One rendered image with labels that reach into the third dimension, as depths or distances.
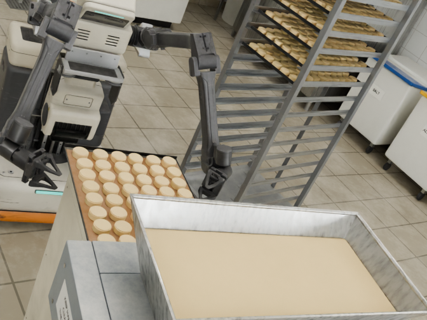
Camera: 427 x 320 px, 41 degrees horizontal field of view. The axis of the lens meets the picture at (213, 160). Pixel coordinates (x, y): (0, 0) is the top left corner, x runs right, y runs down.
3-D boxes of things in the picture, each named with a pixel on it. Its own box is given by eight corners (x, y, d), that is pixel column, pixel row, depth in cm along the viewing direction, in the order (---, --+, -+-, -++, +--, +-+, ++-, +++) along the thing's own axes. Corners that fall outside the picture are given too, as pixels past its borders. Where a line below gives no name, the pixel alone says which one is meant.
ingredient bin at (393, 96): (326, 123, 530) (367, 50, 493) (366, 122, 571) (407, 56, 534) (366, 157, 498) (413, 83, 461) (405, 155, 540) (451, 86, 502)
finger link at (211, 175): (209, 204, 190) (219, 192, 198) (217, 188, 186) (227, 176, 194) (192, 193, 191) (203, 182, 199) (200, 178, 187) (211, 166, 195)
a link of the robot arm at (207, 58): (219, 29, 199) (194, 31, 194) (221, 68, 202) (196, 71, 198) (164, 27, 236) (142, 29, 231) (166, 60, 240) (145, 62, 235)
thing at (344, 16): (327, 16, 249) (330, 11, 247) (323, 14, 250) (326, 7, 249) (399, 27, 293) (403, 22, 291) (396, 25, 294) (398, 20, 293)
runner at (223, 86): (221, 90, 301) (223, 86, 299) (218, 87, 302) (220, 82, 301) (296, 90, 345) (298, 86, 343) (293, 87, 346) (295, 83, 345)
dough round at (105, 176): (94, 177, 174) (96, 172, 173) (105, 173, 178) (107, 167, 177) (105, 186, 172) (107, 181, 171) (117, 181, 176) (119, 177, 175)
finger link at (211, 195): (206, 209, 191) (216, 197, 199) (214, 194, 188) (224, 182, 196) (189, 199, 192) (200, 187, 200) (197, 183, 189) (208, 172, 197)
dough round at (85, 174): (96, 177, 174) (98, 172, 173) (90, 185, 170) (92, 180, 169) (81, 171, 174) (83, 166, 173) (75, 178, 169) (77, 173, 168)
